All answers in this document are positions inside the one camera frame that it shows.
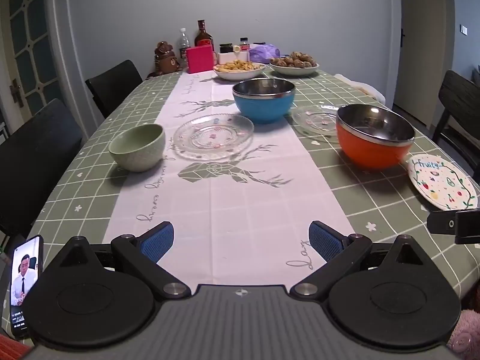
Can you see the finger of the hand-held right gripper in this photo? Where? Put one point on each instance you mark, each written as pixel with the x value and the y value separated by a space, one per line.
pixel 467 225

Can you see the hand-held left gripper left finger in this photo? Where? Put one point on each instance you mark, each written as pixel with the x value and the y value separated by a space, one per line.
pixel 157 240

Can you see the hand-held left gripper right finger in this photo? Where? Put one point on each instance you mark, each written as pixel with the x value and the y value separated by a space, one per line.
pixel 324 240

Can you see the white fruit-print plate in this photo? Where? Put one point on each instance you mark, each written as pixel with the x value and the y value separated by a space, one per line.
pixel 442 182

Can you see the green ceramic bowl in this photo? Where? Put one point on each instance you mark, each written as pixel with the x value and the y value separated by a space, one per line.
pixel 137 150

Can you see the orange steel bowl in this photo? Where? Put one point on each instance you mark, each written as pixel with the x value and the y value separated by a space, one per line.
pixel 369 150

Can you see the clear glass plate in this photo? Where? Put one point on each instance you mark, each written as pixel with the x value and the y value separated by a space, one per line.
pixel 213 137
pixel 315 122

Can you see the blue steel bowl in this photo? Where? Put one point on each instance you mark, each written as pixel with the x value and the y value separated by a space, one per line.
pixel 262 107

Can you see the green checked tablecloth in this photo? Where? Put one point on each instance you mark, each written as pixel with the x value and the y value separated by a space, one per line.
pixel 262 202

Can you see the pink fluffy cloth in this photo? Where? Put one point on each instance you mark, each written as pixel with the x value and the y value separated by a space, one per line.
pixel 467 330

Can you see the black chair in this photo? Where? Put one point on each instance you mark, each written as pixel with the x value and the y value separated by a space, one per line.
pixel 112 86
pixel 459 108
pixel 37 157

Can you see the black smartphone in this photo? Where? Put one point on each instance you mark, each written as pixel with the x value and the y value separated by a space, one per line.
pixel 26 288

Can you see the white plate of walnuts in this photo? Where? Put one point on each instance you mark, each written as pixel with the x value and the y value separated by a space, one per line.
pixel 294 70

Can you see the red cloth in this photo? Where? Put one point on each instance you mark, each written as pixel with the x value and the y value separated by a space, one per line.
pixel 11 347

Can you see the brown bear bottle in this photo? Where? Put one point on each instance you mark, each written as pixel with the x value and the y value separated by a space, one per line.
pixel 167 60

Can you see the pile of walnuts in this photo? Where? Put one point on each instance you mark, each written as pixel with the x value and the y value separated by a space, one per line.
pixel 294 60

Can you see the white plate of fried snacks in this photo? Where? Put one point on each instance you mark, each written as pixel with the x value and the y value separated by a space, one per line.
pixel 236 75

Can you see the white door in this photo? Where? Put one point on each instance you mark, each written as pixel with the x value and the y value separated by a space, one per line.
pixel 420 45

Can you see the pink box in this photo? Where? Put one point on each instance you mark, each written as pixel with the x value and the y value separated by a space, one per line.
pixel 200 59

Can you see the pile of fried snacks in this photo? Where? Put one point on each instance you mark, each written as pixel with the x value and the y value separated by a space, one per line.
pixel 240 66

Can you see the clear water bottle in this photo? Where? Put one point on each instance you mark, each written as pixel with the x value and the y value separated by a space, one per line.
pixel 183 45

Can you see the purple plastic bag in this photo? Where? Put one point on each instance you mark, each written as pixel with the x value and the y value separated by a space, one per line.
pixel 264 52

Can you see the white box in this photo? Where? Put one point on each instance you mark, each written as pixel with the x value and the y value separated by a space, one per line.
pixel 232 57

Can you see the dark glass jar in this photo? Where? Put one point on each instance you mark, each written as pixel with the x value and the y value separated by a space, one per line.
pixel 225 48

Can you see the dark liquor bottle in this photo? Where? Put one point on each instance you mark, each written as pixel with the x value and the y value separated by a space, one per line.
pixel 203 37

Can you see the red-label jar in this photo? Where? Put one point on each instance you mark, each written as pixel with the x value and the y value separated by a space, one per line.
pixel 244 44

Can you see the glass-panelled door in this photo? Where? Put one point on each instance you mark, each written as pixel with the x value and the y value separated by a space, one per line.
pixel 26 37

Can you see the white light switch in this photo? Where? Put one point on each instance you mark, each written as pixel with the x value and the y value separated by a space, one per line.
pixel 464 30

